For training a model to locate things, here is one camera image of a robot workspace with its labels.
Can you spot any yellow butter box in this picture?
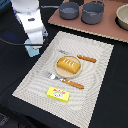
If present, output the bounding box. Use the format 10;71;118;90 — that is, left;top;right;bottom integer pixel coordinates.
47;87;70;102

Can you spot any beige round plate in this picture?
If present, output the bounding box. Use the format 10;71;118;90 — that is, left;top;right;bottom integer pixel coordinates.
55;55;82;78

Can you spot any beige bowl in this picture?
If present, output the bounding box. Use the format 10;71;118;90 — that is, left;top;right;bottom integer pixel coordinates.
116;4;128;30

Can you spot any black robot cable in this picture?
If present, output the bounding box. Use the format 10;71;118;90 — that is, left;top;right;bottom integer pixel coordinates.
0;36;46;48

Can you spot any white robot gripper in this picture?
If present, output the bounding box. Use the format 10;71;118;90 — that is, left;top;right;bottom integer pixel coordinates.
16;9;48;49

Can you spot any fork with orange handle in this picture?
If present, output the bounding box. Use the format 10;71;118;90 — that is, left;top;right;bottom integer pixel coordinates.
43;71;84;89

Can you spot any white woven placemat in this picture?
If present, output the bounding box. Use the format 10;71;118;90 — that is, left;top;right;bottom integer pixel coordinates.
12;30;115;128

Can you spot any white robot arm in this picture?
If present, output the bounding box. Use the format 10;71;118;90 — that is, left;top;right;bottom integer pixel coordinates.
10;0;48;49

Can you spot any orange bread loaf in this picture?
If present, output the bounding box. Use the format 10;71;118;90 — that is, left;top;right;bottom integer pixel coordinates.
57;57;80;74

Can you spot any grey saucepan with handle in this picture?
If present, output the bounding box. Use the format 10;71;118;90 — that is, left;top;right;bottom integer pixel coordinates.
39;1;80;20

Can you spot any pink serving tray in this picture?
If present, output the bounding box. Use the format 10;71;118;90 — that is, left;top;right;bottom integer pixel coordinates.
48;0;128;42

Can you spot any grey cooking pot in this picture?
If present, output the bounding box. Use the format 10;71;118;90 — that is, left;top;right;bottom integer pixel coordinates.
81;0;104;25

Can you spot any knife with orange handle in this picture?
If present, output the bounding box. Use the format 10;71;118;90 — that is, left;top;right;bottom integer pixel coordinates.
57;49;97;63

